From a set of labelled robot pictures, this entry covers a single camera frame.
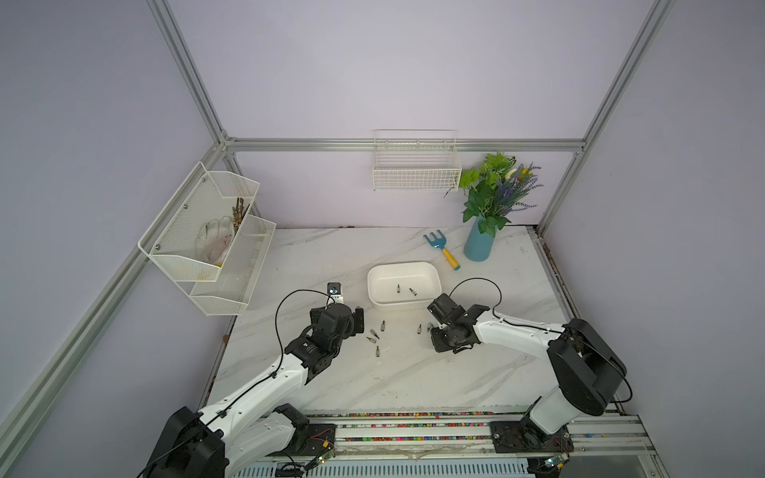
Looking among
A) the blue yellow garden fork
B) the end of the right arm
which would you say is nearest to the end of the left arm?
the end of the right arm

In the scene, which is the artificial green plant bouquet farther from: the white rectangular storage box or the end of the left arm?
the end of the left arm

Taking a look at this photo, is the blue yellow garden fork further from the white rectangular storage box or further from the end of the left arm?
the end of the left arm

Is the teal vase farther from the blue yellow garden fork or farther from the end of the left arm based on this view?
the end of the left arm

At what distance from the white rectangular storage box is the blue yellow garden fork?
0.23 ft

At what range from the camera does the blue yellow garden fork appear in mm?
1113

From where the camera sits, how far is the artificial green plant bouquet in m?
0.87

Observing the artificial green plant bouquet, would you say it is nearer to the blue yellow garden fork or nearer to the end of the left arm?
the blue yellow garden fork

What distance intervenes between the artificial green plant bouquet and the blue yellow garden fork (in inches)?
9.5

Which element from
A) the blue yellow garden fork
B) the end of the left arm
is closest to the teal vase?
the blue yellow garden fork

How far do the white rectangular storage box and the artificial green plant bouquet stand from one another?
24 centimetres

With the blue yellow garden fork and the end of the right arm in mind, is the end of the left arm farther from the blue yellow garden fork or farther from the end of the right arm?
the blue yellow garden fork

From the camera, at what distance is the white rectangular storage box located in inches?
39.3
